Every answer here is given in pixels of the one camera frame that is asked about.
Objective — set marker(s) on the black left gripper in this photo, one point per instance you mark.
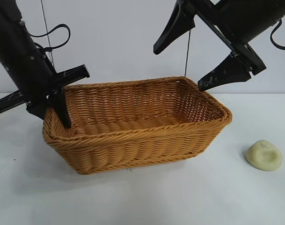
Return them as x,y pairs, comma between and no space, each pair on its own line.
32,79

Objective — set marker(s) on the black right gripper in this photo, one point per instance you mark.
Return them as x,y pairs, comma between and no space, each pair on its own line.
236,21

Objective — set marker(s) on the brown woven wicker basket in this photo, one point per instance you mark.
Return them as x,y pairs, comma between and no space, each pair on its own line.
133,145

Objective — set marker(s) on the pale yellow egg yolk pastry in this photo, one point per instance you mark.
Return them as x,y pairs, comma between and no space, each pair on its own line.
261,157

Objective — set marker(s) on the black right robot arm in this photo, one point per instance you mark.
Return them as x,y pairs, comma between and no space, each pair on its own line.
278,7

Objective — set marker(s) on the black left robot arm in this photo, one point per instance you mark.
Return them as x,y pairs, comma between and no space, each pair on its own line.
6,35

